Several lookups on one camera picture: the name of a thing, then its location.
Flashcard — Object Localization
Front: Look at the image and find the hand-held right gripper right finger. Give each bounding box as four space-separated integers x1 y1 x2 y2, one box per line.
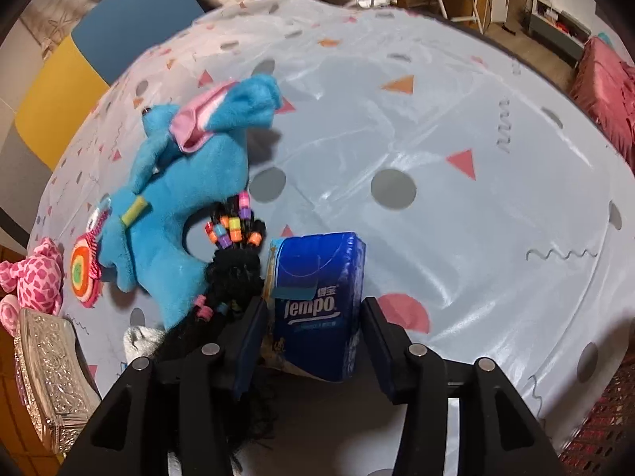
361 296 566 476

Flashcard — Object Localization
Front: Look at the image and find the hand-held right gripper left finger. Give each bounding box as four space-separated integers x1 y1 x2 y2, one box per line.
60 296 271 476

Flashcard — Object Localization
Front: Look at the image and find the black braid with coloured beads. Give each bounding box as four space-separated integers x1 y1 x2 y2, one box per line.
149 191 279 457

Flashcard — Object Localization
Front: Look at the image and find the blue tissue pack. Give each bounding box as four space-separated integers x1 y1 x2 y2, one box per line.
263 231 367 382

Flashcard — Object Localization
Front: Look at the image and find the blue plush toy with lollipop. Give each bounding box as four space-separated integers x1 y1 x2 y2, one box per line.
67 73 281 330

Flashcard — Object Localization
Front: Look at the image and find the silver embossed tissue box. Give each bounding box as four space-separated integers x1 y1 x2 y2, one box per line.
12 307 102 454

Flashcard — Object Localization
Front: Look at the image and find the pink spotted plush toy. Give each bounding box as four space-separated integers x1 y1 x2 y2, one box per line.
0 237 65 335

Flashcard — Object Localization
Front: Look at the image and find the pink blanket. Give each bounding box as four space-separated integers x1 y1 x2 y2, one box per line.
570 37 635 169

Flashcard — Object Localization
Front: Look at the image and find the grey yellow blue chair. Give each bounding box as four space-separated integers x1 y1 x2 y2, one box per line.
0 0 209 239

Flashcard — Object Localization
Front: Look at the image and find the grey low cabinet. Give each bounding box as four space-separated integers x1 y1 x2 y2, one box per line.
528 0 591 60

